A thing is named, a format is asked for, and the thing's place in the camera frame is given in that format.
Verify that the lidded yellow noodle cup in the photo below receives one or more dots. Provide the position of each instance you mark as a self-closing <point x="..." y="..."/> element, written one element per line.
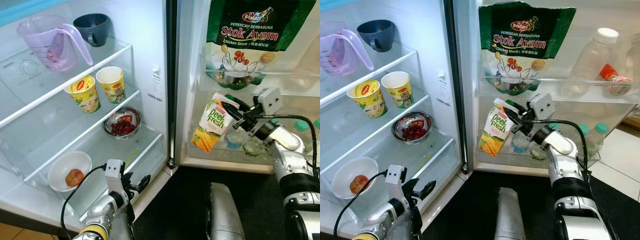
<point x="369" y="100"/>
<point x="84" y="95"/>

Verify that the small white bowl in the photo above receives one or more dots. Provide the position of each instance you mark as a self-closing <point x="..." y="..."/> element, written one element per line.
<point x="60" y="167"/>
<point x="342" y="172"/>

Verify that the white fridge door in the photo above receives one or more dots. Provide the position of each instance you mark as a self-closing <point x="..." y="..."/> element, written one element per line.
<point x="192" y="60"/>
<point x="467" y="75"/>

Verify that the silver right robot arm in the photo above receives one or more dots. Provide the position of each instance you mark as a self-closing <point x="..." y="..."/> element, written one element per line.
<point x="290" y="165"/>
<point x="567" y="170"/>

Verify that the clear glass jar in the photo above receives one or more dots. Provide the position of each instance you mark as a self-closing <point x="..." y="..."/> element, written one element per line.
<point x="635" y="55"/>

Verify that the small orange label bottle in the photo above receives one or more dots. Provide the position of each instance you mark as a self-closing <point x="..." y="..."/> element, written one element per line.
<point x="615" y="82"/>

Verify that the dark grey mug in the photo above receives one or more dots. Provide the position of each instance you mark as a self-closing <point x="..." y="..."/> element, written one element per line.
<point x="92" y="30"/>
<point x="377" y="36"/>

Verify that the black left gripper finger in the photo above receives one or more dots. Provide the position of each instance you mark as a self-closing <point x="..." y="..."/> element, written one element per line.
<point x="415" y="184"/>
<point x="427" y="190"/>
<point x="142" y="185"/>
<point x="132" y="178"/>

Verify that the green chicken stock pouch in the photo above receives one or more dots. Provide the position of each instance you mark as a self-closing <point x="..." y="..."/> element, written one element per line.
<point x="525" y="40"/>
<point x="255" y="35"/>

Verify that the clear bottle white cap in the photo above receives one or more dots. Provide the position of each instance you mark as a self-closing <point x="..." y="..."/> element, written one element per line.
<point x="595" y="60"/>

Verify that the small blue label water bottle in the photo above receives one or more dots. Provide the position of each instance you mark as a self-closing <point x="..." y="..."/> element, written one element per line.
<point x="234" y="140"/>
<point x="520" y="145"/>

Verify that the steel bowl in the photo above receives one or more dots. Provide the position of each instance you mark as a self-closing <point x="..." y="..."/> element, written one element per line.
<point x="122" y="124"/>
<point x="412" y="129"/>

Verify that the red apple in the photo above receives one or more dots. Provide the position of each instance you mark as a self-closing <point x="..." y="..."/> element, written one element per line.
<point x="359" y="184"/>
<point x="74" y="178"/>

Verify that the purple measuring jug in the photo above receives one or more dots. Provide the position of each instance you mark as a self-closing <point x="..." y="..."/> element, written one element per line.
<point x="45" y="45"/>
<point x="340" y="52"/>

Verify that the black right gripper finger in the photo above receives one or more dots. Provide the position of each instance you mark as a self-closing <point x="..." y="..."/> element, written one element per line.
<point x="239" y="121"/>
<point x="517" y="108"/>
<point x="239" y="104"/>
<point x="517" y="125"/>

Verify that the grey fridge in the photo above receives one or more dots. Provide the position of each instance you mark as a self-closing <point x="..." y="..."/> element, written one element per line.
<point x="150" y="30"/>
<point x="435" y="35"/>

